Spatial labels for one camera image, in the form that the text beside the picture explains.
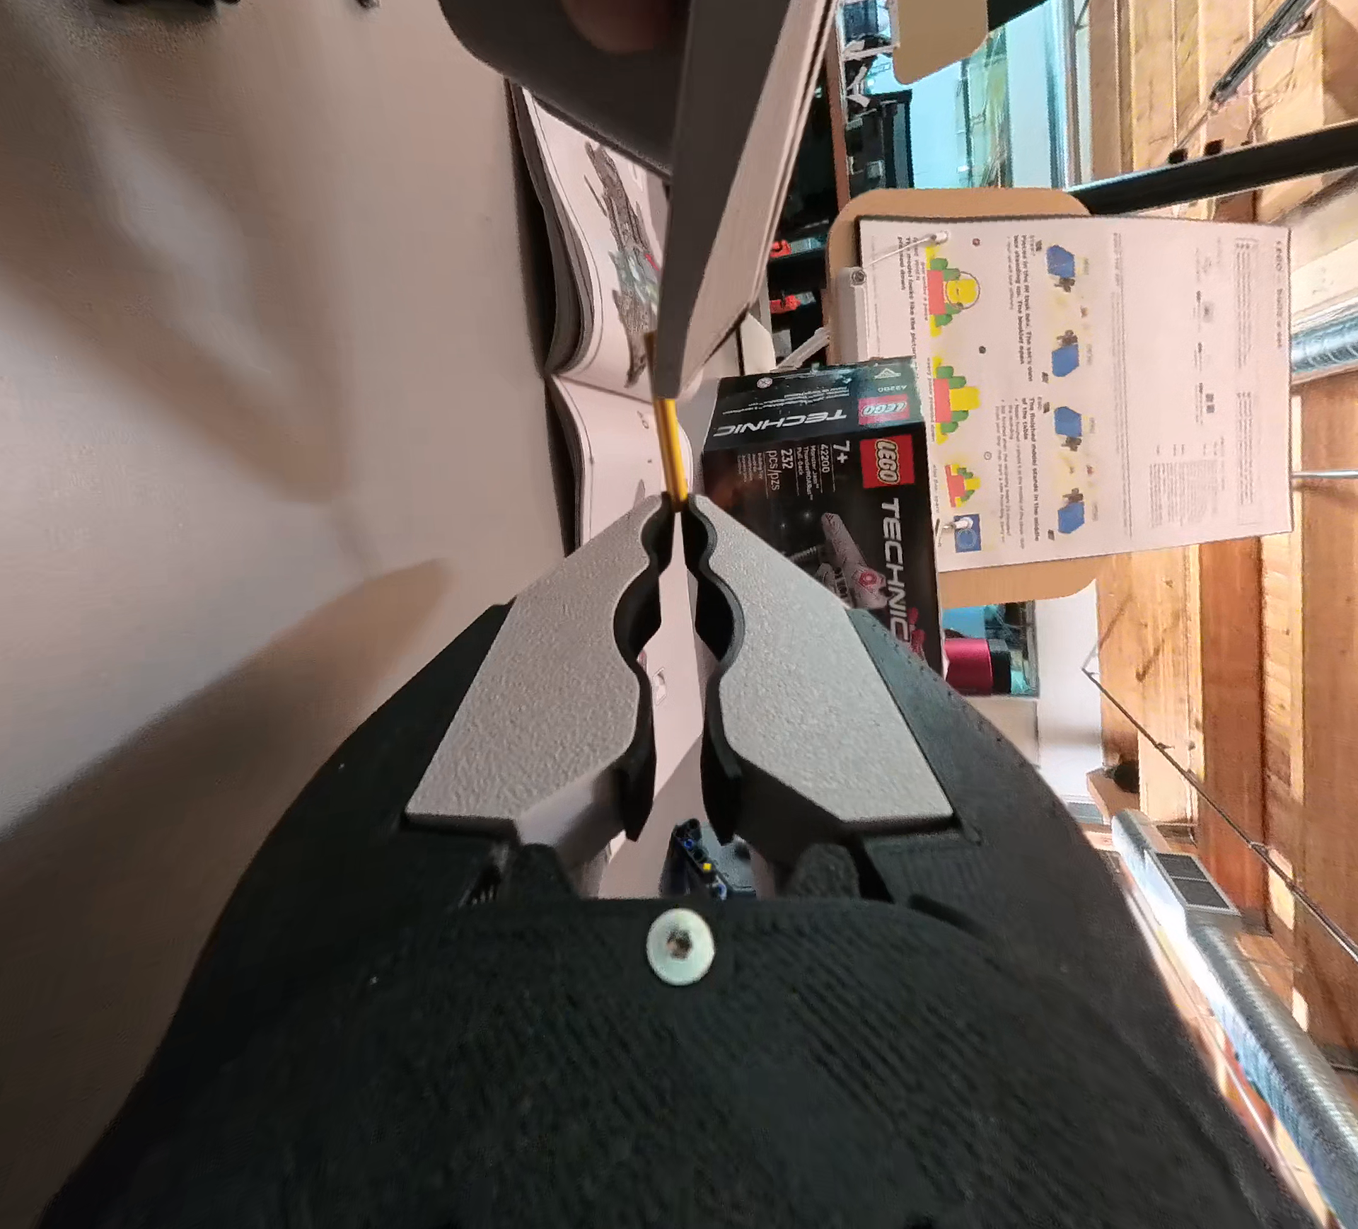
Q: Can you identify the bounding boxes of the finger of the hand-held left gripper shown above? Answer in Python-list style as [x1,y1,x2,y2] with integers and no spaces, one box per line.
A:
[650,0,874,403]

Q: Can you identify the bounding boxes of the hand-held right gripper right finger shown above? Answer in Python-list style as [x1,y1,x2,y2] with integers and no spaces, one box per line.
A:
[682,493,957,874]

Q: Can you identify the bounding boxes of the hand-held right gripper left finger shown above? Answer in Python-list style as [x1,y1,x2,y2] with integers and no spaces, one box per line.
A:
[407,493,674,898]

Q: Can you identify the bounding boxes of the yellow toy axle rod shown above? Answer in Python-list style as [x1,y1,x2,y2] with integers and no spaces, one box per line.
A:
[652,393,693,514]

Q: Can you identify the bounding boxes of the open instruction booklet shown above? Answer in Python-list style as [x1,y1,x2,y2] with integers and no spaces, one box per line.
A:
[507,80,704,553]

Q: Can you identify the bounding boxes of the red cylinder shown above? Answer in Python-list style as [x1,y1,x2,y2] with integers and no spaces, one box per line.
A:
[944,634,1038,695]

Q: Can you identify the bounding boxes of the black toy set box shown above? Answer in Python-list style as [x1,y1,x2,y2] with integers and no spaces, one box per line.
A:
[701,355,945,678]

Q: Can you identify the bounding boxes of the wooden backing board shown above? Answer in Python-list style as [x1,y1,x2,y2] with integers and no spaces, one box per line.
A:
[827,186,1106,606]

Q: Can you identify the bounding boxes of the printed instruction sheet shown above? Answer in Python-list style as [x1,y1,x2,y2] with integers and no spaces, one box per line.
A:
[857,214,1298,574]

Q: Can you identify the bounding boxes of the black metal bar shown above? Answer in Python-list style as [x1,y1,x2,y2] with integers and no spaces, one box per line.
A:
[1066,122,1358,212]

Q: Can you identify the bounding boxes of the silver ventilation duct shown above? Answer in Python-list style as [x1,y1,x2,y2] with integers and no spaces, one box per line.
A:
[1107,808,1358,1157]

